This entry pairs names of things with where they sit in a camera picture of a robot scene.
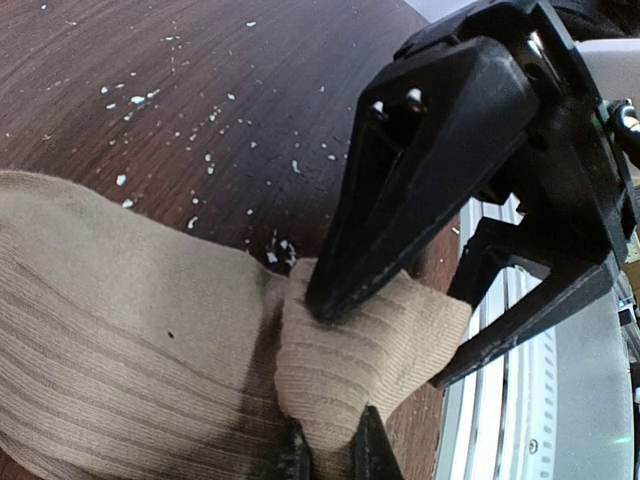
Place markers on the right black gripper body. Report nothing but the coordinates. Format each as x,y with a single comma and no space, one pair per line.
569,174

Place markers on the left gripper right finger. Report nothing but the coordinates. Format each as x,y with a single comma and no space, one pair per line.
373,456

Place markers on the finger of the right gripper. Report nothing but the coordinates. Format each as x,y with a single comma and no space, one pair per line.
570,280
430,130

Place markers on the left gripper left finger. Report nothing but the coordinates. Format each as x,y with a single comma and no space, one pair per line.
291,457

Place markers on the tan brown sock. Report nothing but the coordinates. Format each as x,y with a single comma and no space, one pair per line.
130,350

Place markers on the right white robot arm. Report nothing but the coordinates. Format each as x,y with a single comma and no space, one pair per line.
610,30

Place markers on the metal base rail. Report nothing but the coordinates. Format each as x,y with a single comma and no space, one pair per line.
560,406

